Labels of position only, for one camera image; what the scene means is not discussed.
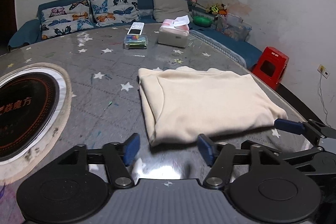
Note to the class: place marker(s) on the square butterfly print pillow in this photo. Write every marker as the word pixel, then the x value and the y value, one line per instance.
pixel 113 6

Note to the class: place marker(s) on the plain grey pillow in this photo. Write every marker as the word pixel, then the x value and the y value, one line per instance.
pixel 170 7

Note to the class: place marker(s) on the pink white tissue box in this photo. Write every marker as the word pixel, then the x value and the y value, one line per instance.
pixel 173 36

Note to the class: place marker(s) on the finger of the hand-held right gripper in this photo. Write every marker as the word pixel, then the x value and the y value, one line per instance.
pixel 302 157
pixel 288 126

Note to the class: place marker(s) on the wide butterfly print pillow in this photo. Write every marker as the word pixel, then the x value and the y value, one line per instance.
pixel 65 19

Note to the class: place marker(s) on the blue sofa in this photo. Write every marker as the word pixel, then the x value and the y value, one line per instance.
pixel 23 32

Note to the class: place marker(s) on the clear plastic storage box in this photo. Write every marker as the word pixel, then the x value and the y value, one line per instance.
pixel 231 28

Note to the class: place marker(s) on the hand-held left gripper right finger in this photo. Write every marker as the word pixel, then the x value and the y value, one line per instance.
pixel 206 148

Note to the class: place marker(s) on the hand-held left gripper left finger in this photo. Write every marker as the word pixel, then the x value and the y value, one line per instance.
pixel 131 148

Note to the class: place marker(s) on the cream sweatshirt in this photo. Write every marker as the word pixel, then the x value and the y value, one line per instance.
pixel 210 103

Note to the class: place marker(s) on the white remote control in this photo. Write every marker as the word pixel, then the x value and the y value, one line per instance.
pixel 136 28

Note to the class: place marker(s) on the round black induction cooktop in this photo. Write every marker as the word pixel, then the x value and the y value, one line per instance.
pixel 23 108

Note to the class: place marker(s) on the yellow black plush toy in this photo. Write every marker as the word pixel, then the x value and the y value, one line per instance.
pixel 216 9

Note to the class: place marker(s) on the red plastic stool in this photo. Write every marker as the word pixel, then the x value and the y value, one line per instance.
pixel 273 56

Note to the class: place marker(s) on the white wall socket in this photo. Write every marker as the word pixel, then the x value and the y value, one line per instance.
pixel 323 71

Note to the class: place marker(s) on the green plastic basin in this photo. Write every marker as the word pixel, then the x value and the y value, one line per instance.
pixel 202 20

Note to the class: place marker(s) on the clear crayon box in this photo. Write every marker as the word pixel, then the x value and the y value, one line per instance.
pixel 136 42

